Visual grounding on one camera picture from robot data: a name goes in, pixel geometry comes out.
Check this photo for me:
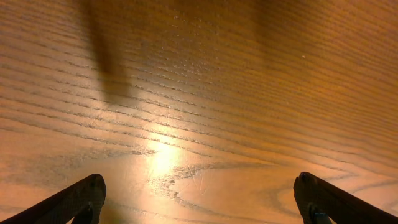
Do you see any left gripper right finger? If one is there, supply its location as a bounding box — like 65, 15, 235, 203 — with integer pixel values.
293, 172, 397, 224

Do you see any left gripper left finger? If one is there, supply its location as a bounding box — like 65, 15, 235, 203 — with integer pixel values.
1, 174, 106, 224

